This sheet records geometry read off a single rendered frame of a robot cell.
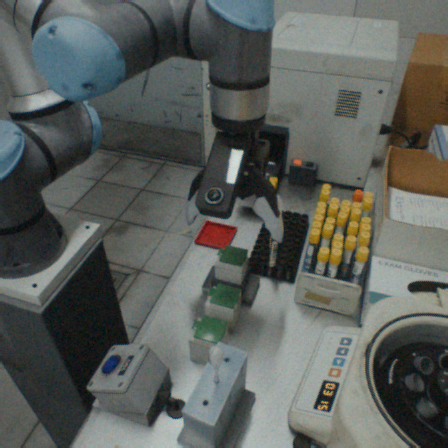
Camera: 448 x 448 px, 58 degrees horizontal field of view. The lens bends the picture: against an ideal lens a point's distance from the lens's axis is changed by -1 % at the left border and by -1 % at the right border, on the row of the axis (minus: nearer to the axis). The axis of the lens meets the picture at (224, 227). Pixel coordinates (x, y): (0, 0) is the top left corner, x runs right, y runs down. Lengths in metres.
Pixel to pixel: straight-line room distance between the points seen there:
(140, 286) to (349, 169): 1.23
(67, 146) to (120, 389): 0.42
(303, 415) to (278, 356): 0.12
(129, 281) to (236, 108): 1.53
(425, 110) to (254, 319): 0.85
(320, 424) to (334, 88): 0.63
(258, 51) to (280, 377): 0.44
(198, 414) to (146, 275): 1.52
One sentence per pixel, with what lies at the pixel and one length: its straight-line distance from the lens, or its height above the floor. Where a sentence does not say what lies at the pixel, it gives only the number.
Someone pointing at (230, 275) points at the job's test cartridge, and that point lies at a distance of 0.68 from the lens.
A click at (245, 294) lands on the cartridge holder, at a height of 0.89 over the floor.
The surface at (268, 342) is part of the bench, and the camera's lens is 0.67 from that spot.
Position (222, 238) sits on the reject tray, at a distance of 0.82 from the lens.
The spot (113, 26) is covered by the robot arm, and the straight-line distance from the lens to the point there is 0.45.
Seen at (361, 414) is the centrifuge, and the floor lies 0.99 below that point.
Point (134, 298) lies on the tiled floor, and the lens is 1.90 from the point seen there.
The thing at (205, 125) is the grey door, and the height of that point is 0.30.
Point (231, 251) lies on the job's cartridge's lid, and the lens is 0.68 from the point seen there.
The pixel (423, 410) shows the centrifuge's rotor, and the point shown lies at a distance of 0.54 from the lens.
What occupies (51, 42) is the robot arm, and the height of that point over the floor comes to 1.31.
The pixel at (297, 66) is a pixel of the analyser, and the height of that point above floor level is 1.14.
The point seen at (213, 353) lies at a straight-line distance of 0.46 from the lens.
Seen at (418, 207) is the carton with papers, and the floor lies 0.94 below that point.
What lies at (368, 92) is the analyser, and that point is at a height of 1.10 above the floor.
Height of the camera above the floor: 1.43
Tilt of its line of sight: 41 degrees down
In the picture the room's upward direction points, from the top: straight up
